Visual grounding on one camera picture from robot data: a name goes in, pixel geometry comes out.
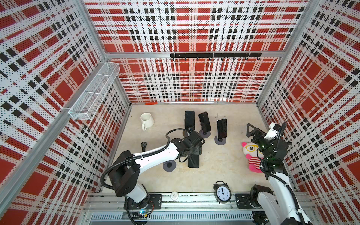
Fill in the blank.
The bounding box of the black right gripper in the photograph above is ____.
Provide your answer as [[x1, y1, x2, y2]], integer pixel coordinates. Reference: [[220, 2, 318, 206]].
[[247, 123, 272, 160]]

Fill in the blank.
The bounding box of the black phone stand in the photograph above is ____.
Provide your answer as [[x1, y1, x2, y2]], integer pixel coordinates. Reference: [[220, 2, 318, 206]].
[[217, 119, 228, 139]]

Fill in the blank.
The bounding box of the black phone green edge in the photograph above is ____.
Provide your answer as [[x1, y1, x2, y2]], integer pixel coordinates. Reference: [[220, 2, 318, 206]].
[[185, 111, 195, 131]]

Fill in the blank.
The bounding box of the black phone purple edge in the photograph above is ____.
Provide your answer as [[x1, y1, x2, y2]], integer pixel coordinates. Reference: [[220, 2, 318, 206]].
[[199, 112, 211, 134]]

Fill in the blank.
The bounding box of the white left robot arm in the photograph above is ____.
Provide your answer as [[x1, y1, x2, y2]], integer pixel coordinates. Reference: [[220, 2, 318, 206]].
[[100, 128, 205, 207]]

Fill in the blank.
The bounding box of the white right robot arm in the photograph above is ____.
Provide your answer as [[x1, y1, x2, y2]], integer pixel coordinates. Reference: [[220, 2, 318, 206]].
[[247, 122, 312, 225]]

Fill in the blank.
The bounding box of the grey phone stand middle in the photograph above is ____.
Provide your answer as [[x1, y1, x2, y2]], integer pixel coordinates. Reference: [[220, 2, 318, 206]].
[[199, 130, 211, 139]]

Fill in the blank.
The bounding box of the grey phone stand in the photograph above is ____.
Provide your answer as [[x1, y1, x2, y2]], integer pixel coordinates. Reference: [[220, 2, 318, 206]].
[[163, 160, 176, 173], [214, 136, 227, 145], [199, 130, 211, 139]]

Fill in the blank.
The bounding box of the grey phone stand right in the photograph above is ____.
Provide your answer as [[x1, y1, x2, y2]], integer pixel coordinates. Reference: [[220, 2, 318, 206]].
[[214, 136, 227, 145]]

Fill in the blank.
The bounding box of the grey phone stand front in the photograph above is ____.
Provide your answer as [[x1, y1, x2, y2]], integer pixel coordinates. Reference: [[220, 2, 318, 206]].
[[163, 160, 176, 173]]

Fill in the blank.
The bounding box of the pink plush owl toy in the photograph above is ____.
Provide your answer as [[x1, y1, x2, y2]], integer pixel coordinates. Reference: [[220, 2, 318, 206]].
[[242, 142, 264, 173]]

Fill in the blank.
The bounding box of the black wrist watch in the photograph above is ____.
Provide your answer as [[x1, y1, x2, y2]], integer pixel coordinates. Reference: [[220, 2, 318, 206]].
[[141, 142, 147, 152]]

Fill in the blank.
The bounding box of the white ceramic mug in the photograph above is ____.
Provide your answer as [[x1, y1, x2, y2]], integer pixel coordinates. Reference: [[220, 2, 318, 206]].
[[140, 112, 154, 131]]

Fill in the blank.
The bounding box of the white round button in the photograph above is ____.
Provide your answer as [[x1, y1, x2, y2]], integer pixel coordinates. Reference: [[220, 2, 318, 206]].
[[170, 191, 179, 201]]

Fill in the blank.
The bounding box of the red round disc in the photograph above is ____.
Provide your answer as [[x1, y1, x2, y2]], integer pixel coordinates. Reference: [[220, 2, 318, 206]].
[[144, 102, 157, 106]]

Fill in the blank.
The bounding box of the black alarm clock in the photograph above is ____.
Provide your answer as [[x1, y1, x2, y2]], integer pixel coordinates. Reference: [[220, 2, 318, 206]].
[[213, 181, 232, 204]]

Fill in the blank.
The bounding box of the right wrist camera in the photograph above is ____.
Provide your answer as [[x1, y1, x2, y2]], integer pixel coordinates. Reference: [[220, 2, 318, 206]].
[[264, 122, 282, 141]]

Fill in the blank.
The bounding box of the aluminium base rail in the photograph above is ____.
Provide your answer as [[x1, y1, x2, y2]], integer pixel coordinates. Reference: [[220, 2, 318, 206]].
[[79, 192, 264, 225]]

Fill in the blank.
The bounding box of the black wall hook rail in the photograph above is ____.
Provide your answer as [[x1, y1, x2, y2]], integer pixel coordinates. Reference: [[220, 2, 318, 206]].
[[170, 52, 262, 59]]

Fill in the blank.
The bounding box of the white wire mesh basket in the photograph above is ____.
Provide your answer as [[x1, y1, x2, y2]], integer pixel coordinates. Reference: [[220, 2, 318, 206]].
[[69, 62, 120, 121]]

